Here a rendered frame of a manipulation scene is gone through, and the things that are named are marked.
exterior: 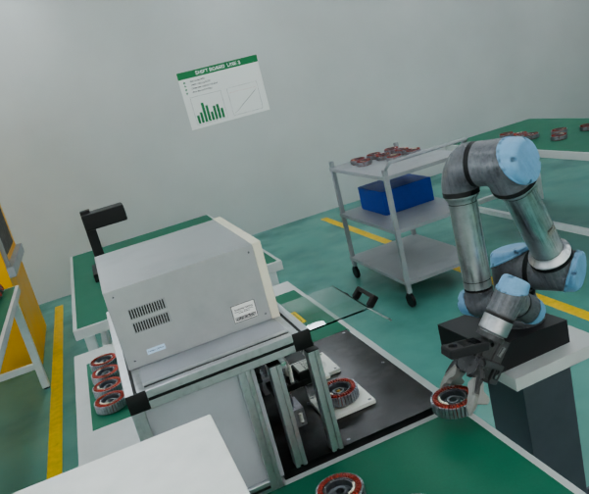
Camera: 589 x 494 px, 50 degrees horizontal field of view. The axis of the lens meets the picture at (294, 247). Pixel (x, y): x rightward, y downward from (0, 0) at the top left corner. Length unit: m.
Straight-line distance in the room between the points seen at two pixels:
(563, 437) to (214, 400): 1.15
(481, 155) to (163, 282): 0.82
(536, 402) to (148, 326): 1.16
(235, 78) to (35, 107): 2.05
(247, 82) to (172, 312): 5.73
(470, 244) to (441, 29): 6.56
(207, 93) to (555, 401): 5.57
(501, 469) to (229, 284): 0.75
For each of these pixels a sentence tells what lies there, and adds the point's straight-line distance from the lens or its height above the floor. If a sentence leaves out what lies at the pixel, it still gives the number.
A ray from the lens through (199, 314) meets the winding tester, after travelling 1.56.
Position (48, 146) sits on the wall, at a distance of 6.88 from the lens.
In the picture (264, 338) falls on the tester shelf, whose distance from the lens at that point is 1.52.
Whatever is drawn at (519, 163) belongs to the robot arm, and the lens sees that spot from 1.59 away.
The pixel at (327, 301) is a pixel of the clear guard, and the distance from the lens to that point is 1.78.
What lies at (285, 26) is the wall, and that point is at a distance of 7.33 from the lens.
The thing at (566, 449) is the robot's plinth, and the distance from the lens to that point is 2.23.
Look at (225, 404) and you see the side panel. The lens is 1.52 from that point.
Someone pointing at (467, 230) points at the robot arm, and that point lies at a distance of 1.72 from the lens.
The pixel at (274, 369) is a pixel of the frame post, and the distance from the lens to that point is 1.53.
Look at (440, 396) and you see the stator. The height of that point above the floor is 0.83.
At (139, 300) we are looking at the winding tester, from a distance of 1.53.
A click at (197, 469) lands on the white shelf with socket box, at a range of 0.95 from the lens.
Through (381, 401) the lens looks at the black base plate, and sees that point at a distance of 1.83.
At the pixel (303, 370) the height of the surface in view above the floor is 0.92.
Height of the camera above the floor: 1.70
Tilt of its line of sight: 16 degrees down
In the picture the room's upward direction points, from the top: 14 degrees counter-clockwise
